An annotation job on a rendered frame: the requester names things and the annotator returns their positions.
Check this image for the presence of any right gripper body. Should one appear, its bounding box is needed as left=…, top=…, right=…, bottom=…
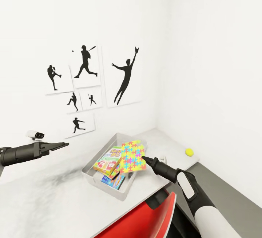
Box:
left=150, top=157, right=170, bottom=179

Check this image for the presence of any jigsaw puzzle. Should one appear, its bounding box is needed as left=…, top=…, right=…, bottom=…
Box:
left=102, top=162, right=121, bottom=179
left=119, top=140, right=147, bottom=174

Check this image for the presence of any board game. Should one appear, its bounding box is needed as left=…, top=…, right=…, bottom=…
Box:
left=94, top=146, right=122, bottom=175
left=101, top=173, right=125, bottom=190

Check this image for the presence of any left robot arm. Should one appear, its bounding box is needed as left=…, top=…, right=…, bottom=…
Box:
left=0, top=130, right=70, bottom=177

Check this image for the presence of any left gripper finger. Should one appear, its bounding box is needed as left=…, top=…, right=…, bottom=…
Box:
left=39, top=142, right=65, bottom=155
left=52, top=143, right=70, bottom=151

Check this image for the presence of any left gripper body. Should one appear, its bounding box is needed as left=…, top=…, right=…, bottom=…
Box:
left=15, top=141, right=50, bottom=163

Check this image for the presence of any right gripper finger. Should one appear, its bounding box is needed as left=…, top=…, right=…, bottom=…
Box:
left=142, top=156, right=153, bottom=164

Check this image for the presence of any tennis ball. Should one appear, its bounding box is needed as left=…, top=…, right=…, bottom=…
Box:
left=185, top=148, right=194, bottom=156

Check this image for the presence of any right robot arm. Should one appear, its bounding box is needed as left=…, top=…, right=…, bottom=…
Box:
left=142, top=155, right=241, bottom=238

